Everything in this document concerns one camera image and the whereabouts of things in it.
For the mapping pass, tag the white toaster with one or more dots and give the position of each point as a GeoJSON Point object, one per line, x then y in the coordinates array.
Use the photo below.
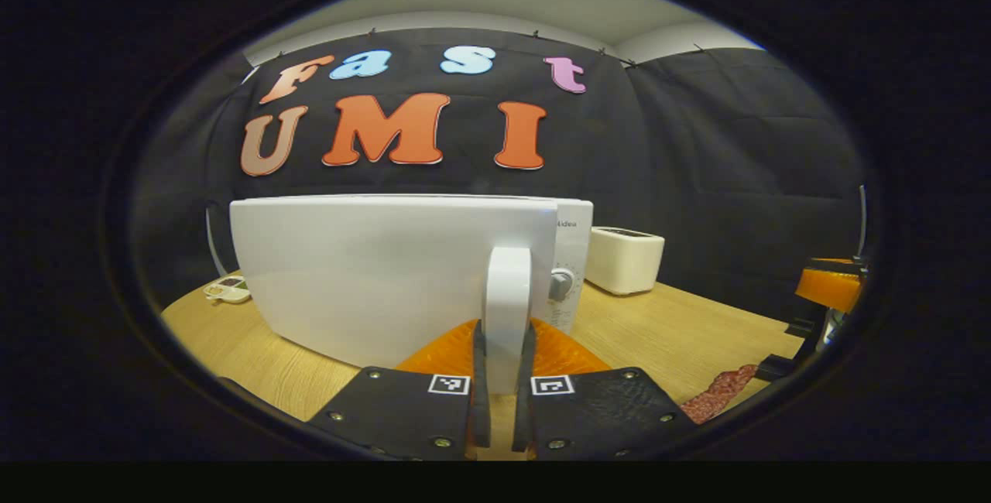
{"type": "Point", "coordinates": [623, 263]}

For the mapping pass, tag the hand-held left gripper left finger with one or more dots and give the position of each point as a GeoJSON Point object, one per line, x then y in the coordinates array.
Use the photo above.
{"type": "Point", "coordinates": [480, 395]}

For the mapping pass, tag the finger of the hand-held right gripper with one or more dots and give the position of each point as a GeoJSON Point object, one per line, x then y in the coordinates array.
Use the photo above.
{"type": "Point", "coordinates": [832, 288]}
{"type": "Point", "coordinates": [805, 329]}

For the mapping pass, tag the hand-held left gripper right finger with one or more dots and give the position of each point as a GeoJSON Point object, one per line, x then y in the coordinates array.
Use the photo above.
{"type": "Point", "coordinates": [523, 410]}

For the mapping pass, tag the white microwave oven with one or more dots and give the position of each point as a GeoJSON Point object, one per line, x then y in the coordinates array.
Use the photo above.
{"type": "Point", "coordinates": [372, 278]}

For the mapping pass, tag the small white remote control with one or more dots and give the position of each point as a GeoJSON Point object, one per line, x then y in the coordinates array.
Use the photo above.
{"type": "Point", "coordinates": [228, 289]}

